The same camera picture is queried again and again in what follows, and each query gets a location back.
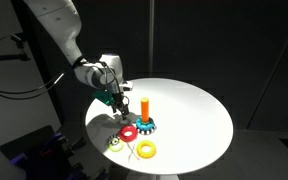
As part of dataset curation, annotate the black hanging cable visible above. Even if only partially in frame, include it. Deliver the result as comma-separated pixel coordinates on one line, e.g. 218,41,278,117
0,72,66,101

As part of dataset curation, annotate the blue toy ring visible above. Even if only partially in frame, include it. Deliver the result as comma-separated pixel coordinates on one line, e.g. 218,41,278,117
135,115,156,132

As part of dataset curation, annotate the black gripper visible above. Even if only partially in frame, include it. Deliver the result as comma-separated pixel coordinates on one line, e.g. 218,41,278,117
109,91,131,121

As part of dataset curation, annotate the yellow toy ring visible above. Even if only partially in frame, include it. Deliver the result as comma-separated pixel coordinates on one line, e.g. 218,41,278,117
136,139,158,160

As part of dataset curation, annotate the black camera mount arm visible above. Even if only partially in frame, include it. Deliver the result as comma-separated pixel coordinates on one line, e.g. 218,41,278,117
0,32,31,64

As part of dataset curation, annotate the red toy ring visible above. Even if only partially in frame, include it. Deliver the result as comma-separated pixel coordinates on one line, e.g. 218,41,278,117
117,124,139,143

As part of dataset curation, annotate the black white striped ring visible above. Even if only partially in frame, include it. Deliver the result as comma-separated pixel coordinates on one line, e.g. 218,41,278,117
136,123,158,136

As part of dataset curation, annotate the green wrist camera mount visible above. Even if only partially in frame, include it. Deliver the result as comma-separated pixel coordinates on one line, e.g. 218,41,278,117
92,90,116,107

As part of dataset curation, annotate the orange stand post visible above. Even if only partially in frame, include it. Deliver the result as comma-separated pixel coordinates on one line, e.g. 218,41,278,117
140,96,151,124

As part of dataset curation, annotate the black equipment cart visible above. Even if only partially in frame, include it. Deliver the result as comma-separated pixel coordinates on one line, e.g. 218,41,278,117
0,124,109,180

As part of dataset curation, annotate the green black white ring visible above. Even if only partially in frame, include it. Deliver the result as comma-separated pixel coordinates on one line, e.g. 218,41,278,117
106,134,125,153

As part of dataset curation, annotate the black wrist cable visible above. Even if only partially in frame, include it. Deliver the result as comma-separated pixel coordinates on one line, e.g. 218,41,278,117
98,60,122,98

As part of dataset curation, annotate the white table pedestal base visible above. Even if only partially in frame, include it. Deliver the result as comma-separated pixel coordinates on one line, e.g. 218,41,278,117
125,171,180,180

